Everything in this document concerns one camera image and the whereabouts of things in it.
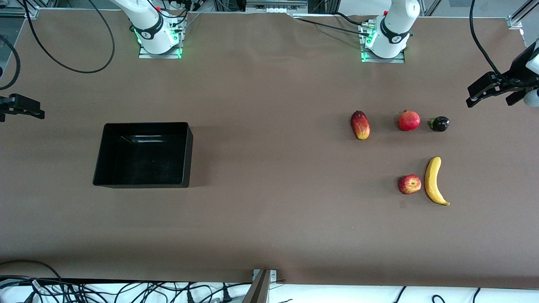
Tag long black base cable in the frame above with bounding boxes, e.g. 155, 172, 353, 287
295, 18, 371, 36

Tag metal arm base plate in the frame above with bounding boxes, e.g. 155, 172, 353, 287
361, 48, 406, 64
139, 42, 182, 59

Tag red toy pomegranate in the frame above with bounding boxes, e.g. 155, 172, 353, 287
398, 110, 421, 132

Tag red yellow toy mango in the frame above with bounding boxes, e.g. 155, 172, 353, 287
351, 110, 371, 140

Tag tangled black floor cables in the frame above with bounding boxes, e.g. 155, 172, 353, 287
0, 278, 253, 303

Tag gray power strip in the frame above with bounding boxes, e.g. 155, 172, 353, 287
245, 0, 308, 13

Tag aluminium profile bar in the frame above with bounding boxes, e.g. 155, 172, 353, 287
242, 269, 272, 303

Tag yellow toy banana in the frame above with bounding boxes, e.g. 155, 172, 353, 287
424, 157, 451, 207

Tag red yellow toy apple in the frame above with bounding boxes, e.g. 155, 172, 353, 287
398, 174, 422, 195

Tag brown paper table cover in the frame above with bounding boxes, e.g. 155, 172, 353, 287
0, 8, 539, 291

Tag black plastic tray box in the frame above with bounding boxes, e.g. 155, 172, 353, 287
93, 122, 194, 189

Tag black arched floor cable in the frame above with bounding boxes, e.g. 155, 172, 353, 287
0, 260, 64, 280

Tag small metal angle bracket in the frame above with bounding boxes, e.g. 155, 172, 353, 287
252, 269, 278, 283

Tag dark purple toy mangosteen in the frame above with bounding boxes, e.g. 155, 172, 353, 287
428, 116, 450, 133

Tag short black base cable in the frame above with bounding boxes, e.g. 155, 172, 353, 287
335, 12, 365, 25

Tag black looping arm cable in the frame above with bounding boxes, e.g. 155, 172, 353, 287
23, 0, 115, 74

